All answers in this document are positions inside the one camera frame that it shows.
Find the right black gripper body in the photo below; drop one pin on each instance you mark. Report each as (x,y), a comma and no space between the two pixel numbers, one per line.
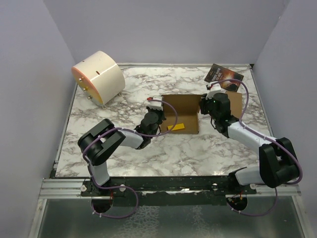
(206,107)

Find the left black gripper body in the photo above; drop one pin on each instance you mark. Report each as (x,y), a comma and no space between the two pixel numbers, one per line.
(160,114)

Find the yellow rectangular block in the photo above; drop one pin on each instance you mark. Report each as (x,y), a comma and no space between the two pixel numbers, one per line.
(179,126)

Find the brown cardboard box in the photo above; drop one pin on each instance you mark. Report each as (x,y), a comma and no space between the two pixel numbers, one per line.
(187,108)

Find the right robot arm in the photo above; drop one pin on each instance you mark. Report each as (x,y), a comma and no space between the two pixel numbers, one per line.
(278,163)

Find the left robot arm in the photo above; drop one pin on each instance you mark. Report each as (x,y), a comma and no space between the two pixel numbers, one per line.
(101,141)

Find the small folded cardboard box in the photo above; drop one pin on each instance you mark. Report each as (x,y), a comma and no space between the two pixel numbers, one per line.
(235,103)

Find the dark book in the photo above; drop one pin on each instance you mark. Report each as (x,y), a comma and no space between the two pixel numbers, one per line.
(220,74)

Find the cream cylindrical drum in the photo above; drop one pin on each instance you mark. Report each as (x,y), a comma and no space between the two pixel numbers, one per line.
(99,77)

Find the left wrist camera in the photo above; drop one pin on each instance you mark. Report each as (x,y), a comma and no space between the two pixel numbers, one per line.
(155,103)

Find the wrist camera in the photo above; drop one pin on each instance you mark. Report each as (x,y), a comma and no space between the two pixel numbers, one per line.
(155,103)
(213,88)

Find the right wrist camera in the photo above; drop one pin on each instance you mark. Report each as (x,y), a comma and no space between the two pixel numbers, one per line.
(213,88)

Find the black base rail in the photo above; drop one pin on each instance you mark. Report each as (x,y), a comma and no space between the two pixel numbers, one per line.
(164,199)

